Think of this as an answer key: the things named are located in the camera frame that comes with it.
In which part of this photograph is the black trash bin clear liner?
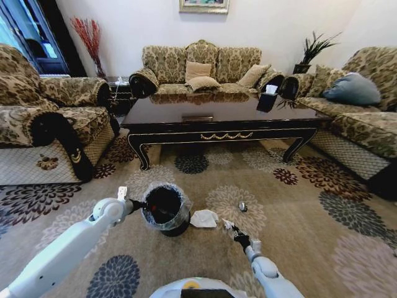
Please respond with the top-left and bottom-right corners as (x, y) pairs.
(141, 182), (193, 237)

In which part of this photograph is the large white crumpled tissue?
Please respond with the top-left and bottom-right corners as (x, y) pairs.
(189, 209), (219, 228)

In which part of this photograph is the white robot front shell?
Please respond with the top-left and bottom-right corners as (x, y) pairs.
(149, 276), (249, 298)

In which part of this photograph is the beige floral patterned rug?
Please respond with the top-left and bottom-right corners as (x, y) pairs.
(0, 127), (397, 298)

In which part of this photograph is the dark wooden side table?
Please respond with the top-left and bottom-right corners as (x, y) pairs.
(104, 76), (138, 118)

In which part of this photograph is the dark glossy wooden coffee table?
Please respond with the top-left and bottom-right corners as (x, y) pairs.
(120, 91), (334, 171)

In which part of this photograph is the black tissue box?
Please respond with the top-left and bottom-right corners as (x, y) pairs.
(256, 83), (279, 113)

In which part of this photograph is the beige square cushion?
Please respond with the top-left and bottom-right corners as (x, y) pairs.
(185, 61), (212, 82)
(236, 63), (272, 89)
(184, 76), (222, 93)

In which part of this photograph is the floral armchair black armrest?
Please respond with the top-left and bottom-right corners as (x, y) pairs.
(0, 43), (121, 186)

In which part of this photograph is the floral three-seat sofa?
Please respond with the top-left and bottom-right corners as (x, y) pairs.
(128, 39), (286, 101)

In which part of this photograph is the floral sofa with blue cushion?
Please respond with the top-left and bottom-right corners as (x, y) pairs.
(280, 46), (397, 201)

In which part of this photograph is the red dried branch decoration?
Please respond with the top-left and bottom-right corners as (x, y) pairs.
(70, 17), (108, 79)

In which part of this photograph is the floral patterned cushion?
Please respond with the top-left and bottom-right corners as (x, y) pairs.
(306, 64), (346, 99)

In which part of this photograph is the blue grey cushion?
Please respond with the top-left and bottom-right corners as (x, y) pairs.
(321, 72), (383, 107)

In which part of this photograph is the green potted plant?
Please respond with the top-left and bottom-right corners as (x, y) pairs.
(292, 30), (344, 75)

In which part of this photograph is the dark wooden glass cabinet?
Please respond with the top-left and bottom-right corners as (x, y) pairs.
(0, 0), (88, 77)

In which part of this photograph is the gold framed picture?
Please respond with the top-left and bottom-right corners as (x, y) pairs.
(178, 0), (230, 15)

